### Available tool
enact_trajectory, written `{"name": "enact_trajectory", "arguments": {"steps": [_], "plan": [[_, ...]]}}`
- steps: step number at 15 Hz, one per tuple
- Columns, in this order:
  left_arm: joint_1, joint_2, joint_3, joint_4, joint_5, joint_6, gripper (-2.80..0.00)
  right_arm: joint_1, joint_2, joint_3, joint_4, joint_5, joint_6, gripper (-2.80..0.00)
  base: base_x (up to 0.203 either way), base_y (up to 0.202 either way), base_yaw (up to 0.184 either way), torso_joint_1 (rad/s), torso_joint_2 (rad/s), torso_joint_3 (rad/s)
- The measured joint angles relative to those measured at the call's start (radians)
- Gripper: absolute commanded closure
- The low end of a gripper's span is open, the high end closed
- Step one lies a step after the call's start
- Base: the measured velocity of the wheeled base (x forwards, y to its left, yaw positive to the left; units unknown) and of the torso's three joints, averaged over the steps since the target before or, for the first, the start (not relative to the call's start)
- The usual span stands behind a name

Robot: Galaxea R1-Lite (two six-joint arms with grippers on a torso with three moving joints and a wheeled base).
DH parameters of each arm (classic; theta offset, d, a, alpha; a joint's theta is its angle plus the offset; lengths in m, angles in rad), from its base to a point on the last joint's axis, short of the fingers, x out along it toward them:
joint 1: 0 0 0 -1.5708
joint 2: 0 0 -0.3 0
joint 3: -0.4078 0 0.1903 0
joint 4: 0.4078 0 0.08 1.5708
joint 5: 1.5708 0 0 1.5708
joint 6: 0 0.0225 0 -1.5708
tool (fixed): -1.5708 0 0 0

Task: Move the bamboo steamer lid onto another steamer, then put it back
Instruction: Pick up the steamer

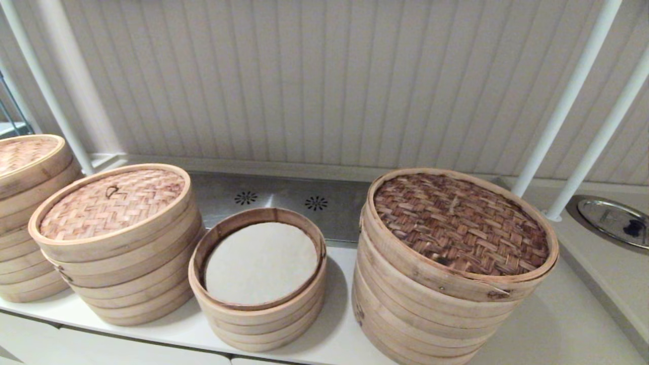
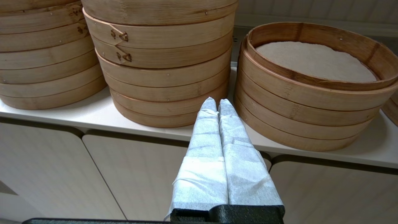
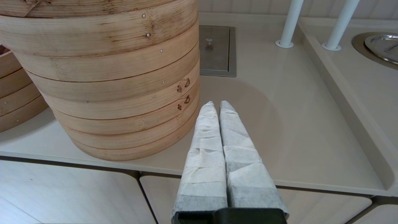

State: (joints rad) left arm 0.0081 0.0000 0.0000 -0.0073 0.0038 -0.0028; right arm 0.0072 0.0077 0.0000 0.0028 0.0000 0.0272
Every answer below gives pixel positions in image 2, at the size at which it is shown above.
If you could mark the tall bamboo steamer stack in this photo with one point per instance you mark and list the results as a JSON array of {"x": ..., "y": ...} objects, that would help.
[{"x": 46, "y": 62}]

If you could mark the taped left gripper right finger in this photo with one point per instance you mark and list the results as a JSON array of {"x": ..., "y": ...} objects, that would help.
[{"x": 245, "y": 174}]

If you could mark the wide bamboo steamer stack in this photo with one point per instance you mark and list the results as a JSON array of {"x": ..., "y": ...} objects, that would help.
[{"x": 392, "y": 107}]

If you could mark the round white steamer liner cloth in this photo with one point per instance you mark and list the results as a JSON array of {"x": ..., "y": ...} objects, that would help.
[{"x": 311, "y": 59}]

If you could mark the medium bamboo steamer stack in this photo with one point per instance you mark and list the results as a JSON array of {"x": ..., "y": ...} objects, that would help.
[{"x": 161, "y": 77}]

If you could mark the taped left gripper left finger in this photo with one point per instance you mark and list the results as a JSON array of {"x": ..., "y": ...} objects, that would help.
[{"x": 202, "y": 168}]

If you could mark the short bamboo steamer stack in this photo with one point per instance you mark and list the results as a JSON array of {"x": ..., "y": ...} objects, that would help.
[{"x": 295, "y": 109}]

